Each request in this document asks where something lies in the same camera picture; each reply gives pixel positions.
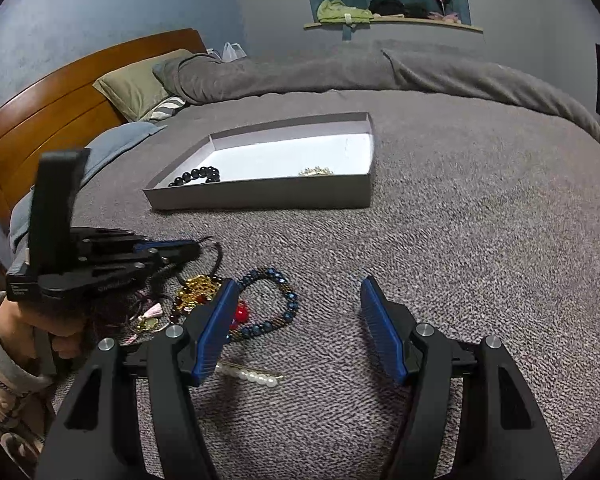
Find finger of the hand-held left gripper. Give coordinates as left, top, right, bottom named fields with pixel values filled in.
left=70, top=227, right=201, bottom=258
left=87, top=249, right=203, bottom=292

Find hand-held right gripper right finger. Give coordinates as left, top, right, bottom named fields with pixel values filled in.
left=360, top=275, right=563, bottom=480

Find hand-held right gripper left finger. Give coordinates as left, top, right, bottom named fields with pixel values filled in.
left=35, top=277, right=241, bottom=480

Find red and gold ornament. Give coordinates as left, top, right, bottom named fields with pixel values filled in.
left=172, top=275, right=251, bottom=333

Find black cord bracelet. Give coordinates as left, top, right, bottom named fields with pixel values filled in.
left=177, top=237, right=226, bottom=286

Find pearl hair clip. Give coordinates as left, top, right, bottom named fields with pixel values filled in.
left=215, top=360, right=285, bottom=387

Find blue bead bracelet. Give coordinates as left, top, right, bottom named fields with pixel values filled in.
left=227, top=266, right=299, bottom=343

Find grey cardboard box tray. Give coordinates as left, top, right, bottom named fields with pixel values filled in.
left=142, top=111, right=376, bottom=211

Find person's left forearm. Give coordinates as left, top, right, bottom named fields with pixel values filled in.
left=0, top=292, right=56, bottom=476

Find person's left hand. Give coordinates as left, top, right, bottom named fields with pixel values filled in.
left=0, top=292, right=88, bottom=361

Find light blue blanket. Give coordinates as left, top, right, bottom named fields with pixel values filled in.
left=7, top=121, right=168, bottom=253

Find wooden headboard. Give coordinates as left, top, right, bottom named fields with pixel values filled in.
left=0, top=28, right=208, bottom=233

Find grey knitted bedspread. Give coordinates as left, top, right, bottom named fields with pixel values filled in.
left=10, top=87, right=600, bottom=480

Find olive green pillow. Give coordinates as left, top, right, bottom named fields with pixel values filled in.
left=92, top=48, right=196, bottom=122

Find striped pillow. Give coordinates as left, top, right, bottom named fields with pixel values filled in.
left=147, top=95, right=187, bottom=122

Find white plastic bag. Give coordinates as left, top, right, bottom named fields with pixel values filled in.
left=206, top=41, right=248, bottom=63

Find grey duvet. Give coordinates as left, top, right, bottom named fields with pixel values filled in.
left=152, top=40, right=600, bottom=153

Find green cloth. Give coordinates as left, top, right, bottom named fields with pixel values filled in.
left=316, top=0, right=373, bottom=24

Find wooden window shelf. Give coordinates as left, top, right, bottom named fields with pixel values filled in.
left=302, top=16, right=485, bottom=35

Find black cloth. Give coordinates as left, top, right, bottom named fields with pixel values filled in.
left=367, top=0, right=431, bottom=17

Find black bead bracelet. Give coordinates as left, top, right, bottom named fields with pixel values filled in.
left=167, top=165, right=222, bottom=188

